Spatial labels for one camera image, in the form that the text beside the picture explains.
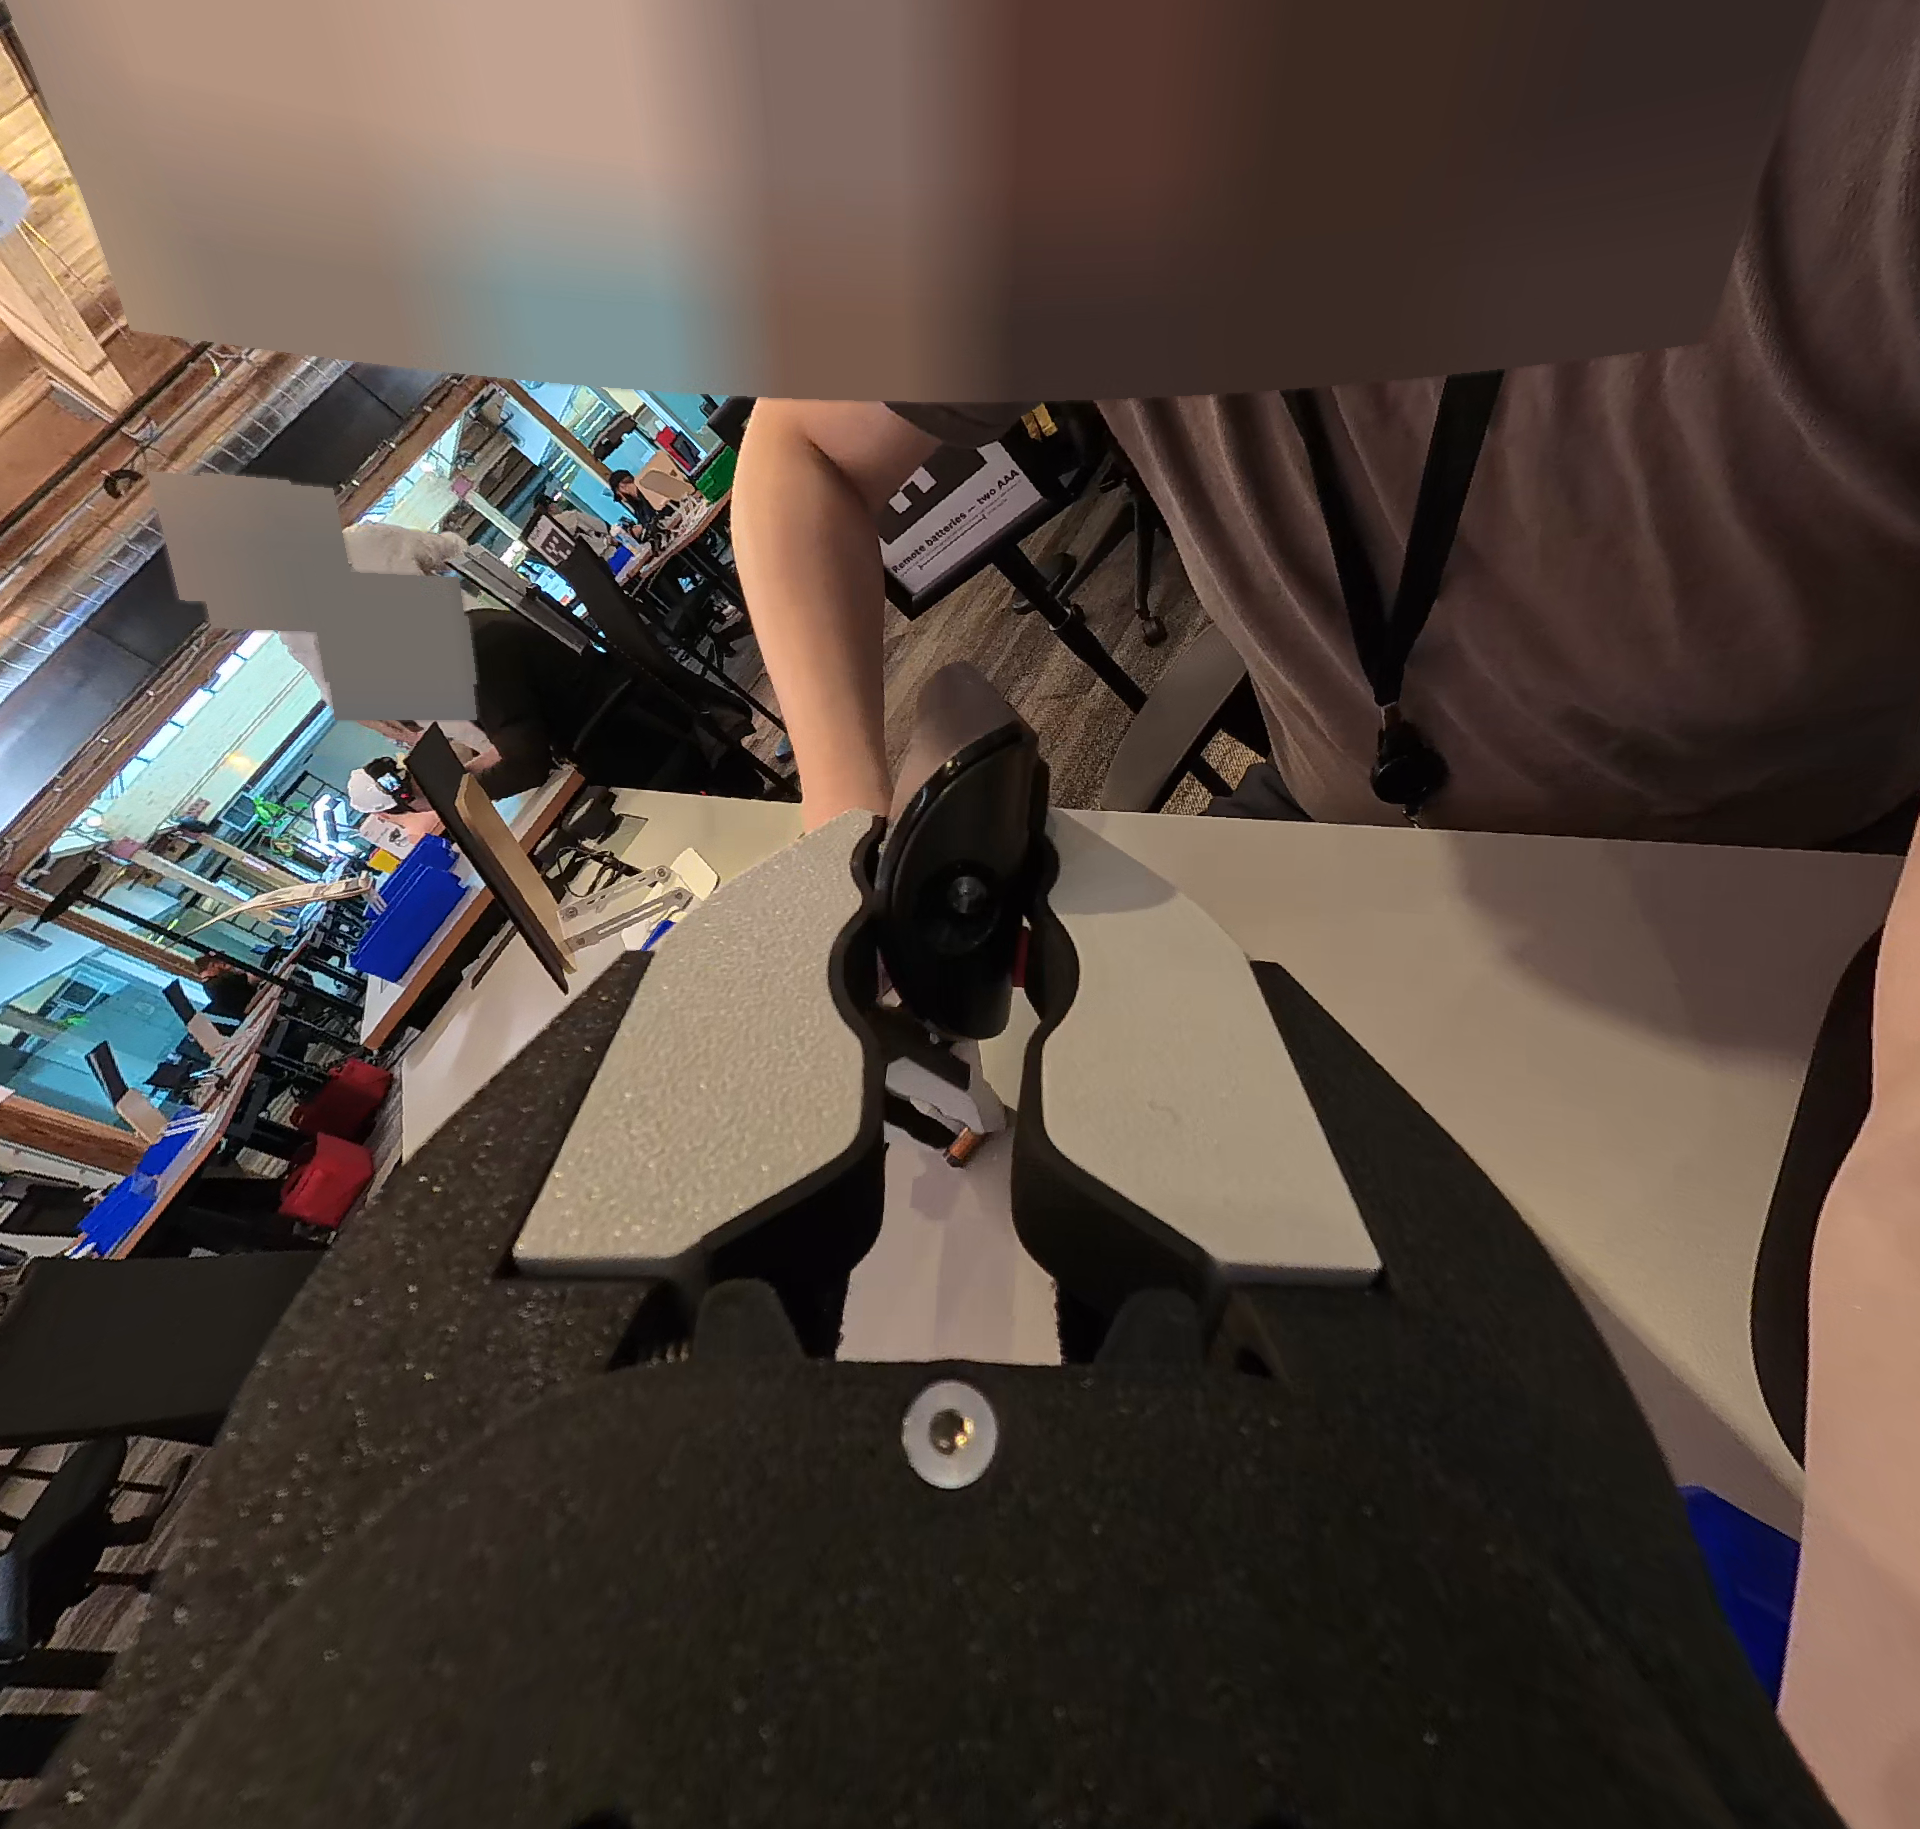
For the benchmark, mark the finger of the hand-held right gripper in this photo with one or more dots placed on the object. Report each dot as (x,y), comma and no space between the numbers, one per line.
(953,1101)

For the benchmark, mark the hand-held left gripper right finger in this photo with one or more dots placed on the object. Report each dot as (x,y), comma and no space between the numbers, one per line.
(1200,1108)

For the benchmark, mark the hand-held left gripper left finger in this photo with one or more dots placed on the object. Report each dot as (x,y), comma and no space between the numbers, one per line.
(705,1079)

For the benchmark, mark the orange AAA battery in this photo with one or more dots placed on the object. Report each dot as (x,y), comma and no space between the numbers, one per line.
(961,1149)

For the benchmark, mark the black remote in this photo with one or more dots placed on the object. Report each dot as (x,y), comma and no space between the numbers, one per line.
(961,868)

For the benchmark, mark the blue plastic bin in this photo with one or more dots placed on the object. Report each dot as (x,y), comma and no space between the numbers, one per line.
(1741,1574)

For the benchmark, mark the person's left forearm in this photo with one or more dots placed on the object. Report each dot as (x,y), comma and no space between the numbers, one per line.
(1868,1409)

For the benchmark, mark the person's right forearm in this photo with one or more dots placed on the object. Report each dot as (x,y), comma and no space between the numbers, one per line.
(818,615)

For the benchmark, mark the metal folding stand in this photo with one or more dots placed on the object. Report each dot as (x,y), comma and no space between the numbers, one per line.
(631,907)

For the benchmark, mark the thin black framed board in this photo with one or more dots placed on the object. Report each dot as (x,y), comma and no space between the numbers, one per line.
(489,868)

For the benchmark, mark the blue storage bin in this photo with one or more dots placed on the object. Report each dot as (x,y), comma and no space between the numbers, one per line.
(413,907)

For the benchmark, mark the red bag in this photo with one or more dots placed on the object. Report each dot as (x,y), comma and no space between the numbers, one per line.
(323,1181)
(353,1101)

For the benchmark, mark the grey office chair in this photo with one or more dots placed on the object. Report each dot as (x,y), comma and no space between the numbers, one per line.
(1185,718)

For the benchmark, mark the black framed marker sign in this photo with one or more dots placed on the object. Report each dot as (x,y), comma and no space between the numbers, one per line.
(961,508)

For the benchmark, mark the black office chair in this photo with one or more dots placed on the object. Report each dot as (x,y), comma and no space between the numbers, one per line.
(151,1333)

